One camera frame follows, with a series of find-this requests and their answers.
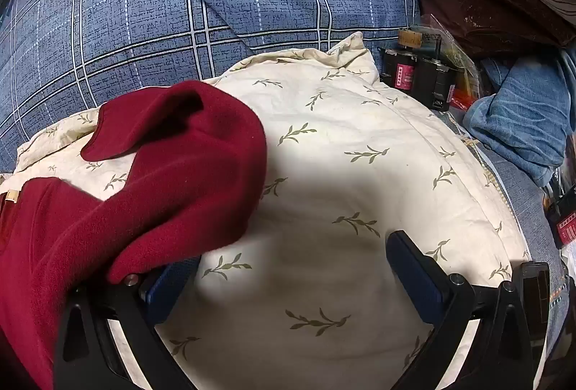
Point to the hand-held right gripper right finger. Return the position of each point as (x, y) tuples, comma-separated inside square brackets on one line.
[(420, 282)]

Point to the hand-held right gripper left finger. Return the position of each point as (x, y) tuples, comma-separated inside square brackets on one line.
[(167, 295)]

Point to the dark red fleece garment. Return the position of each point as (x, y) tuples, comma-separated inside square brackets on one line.
[(180, 192)]

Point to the black rectangular device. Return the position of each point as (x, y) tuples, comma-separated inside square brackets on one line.
[(536, 295)]

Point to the cream leaf-print pillow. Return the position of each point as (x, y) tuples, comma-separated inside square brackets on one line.
[(337, 174)]

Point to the black box with red label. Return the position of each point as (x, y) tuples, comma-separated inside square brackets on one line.
[(564, 223)]

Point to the blue towel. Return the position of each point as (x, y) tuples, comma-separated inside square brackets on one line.
[(522, 120)]

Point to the black jar with pink label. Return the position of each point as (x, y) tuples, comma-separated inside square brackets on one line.
[(400, 70)]

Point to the clear plastic packets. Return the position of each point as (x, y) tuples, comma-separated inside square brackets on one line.
[(459, 52)]

